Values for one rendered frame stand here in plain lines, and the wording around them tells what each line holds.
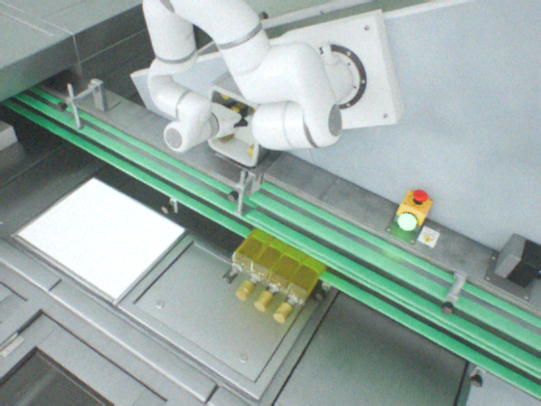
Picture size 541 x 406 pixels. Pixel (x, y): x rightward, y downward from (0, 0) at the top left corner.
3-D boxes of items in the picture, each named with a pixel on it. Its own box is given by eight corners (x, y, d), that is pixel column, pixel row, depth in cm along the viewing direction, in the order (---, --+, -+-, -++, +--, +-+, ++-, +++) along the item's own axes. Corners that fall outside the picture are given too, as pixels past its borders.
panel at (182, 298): (94, 179, 163) (13, 240, 142) (93, 173, 161) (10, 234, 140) (318, 306, 138) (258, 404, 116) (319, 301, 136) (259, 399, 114)
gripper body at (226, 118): (185, 130, 122) (210, 119, 131) (217, 146, 119) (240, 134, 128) (190, 103, 118) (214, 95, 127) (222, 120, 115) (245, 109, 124)
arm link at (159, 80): (204, 42, 93) (214, 112, 111) (155, 20, 97) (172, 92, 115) (178, 66, 90) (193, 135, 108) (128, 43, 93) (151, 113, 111)
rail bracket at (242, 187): (248, 196, 139) (224, 222, 131) (252, 155, 127) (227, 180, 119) (256, 201, 138) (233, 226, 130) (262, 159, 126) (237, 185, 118)
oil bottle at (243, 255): (267, 221, 143) (227, 268, 129) (269, 210, 139) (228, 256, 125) (282, 230, 141) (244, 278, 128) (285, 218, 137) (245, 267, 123)
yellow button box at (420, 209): (401, 205, 128) (392, 220, 123) (410, 186, 122) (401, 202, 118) (425, 216, 126) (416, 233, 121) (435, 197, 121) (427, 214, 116)
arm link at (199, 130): (166, 88, 103) (201, 104, 101) (194, 79, 112) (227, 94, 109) (158, 146, 112) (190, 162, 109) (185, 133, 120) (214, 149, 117)
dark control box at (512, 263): (498, 250, 120) (493, 273, 115) (514, 231, 114) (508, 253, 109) (530, 266, 118) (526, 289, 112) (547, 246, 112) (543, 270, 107)
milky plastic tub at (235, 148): (223, 132, 148) (207, 146, 142) (226, 71, 132) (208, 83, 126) (269, 155, 143) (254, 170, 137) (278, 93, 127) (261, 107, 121)
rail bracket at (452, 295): (451, 271, 116) (436, 310, 108) (463, 253, 111) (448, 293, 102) (466, 278, 115) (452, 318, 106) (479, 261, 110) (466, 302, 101)
